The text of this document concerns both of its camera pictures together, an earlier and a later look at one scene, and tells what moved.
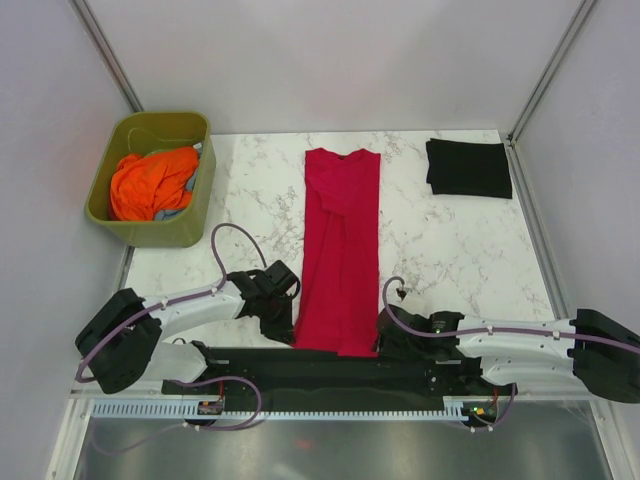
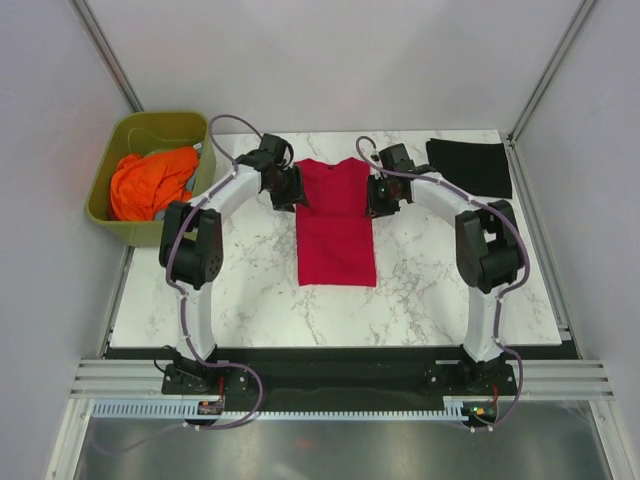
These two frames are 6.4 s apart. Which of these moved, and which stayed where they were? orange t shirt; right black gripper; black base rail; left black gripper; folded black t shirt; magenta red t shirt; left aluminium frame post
Moved: right black gripper; left black gripper; magenta red t shirt
Stayed: orange t shirt; folded black t shirt; left aluminium frame post; black base rail
